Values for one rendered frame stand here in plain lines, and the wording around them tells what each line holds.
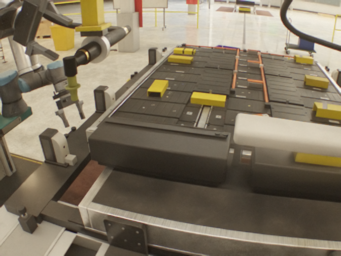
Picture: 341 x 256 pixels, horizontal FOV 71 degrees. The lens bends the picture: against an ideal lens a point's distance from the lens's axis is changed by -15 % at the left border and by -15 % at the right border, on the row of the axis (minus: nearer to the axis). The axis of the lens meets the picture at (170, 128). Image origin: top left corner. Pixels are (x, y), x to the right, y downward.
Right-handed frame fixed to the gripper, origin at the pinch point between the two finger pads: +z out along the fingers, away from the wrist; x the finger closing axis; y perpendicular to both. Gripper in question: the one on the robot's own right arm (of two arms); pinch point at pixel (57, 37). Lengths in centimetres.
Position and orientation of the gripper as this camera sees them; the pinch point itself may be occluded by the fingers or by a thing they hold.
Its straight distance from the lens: 80.2
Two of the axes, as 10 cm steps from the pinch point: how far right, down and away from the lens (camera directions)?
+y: 1.5, -4.9, 8.6
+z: 8.6, 5.0, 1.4
